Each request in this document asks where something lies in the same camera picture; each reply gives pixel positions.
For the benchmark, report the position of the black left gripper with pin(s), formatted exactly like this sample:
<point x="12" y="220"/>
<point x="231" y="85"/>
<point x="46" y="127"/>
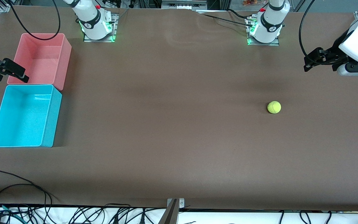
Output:
<point x="336" y="53"/>

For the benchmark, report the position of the yellow tennis ball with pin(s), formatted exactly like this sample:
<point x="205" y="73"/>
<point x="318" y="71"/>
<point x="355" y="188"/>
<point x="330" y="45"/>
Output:
<point x="274" y="107"/>

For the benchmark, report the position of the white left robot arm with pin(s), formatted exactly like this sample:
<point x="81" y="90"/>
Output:
<point x="269" y="25"/>

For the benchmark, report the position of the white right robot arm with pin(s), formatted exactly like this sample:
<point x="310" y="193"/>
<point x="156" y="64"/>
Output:
<point x="92" y="21"/>

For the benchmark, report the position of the pink plastic bin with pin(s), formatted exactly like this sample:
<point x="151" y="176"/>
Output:
<point x="43" y="59"/>

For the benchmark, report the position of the blue plastic bin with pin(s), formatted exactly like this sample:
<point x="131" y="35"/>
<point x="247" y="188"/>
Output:
<point x="23" y="119"/>

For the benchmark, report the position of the orange packaged item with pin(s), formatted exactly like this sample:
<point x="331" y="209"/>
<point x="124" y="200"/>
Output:
<point x="252" y="2"/>

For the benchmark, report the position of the grey power strip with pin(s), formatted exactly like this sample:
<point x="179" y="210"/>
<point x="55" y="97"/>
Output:
<point x="183" y="4"/>

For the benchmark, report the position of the grey metal mounting plate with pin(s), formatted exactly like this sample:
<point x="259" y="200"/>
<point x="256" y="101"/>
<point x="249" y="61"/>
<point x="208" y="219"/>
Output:
<point x="181" y="202"/>

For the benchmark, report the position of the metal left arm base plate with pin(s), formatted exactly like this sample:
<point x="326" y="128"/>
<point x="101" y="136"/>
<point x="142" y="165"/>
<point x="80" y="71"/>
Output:
<point x="275" y="43"/>

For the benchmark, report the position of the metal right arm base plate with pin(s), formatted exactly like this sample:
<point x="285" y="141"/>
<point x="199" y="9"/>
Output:
<point x="114" y="31"/>

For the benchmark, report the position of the dark metal camera post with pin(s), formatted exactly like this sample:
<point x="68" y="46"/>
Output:
<point x="170" y="216"/>

